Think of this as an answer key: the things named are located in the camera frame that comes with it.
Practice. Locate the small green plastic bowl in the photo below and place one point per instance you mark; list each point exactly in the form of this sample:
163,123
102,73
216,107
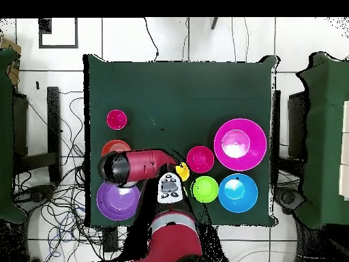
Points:
205,189

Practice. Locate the yellow plastic cup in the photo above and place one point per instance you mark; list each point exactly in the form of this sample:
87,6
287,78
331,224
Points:
184,172

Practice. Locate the blue plastic bowl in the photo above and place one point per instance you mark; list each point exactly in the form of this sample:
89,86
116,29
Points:
245,202

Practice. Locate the green-clothed side table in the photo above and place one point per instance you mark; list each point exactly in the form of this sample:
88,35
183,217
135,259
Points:
5,136
327,136

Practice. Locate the black square floor frame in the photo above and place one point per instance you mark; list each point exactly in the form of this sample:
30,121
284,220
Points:
58,47

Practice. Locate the black metal stand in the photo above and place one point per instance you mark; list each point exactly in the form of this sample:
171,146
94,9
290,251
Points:
276,122
53,122

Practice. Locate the black pedestal leg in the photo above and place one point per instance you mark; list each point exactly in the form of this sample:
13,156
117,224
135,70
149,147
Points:
38,195
289,198

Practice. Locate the black box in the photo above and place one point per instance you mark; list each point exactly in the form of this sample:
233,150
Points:
297,122

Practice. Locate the red plastic cup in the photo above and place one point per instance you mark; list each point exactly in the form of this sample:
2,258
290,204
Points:
116,119

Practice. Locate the purple plastic bowl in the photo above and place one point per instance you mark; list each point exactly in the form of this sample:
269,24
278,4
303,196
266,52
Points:
117,204

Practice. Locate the dark green table cloth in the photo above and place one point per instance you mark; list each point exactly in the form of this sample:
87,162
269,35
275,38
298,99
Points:
177,95

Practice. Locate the cardboard box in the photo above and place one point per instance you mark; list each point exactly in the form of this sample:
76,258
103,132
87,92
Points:
15,73

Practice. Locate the small red plastic bowl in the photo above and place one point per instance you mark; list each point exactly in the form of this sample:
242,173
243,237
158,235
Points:
200,159

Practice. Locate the short black rod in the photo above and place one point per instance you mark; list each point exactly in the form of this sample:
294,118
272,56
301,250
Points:
214,23

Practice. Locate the large pink plastic bowl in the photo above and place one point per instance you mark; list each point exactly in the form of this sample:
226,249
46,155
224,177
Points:
253,136

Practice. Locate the orange plastic bowl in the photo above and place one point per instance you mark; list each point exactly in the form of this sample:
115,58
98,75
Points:
114,146

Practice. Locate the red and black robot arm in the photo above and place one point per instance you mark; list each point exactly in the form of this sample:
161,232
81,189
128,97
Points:
141,165

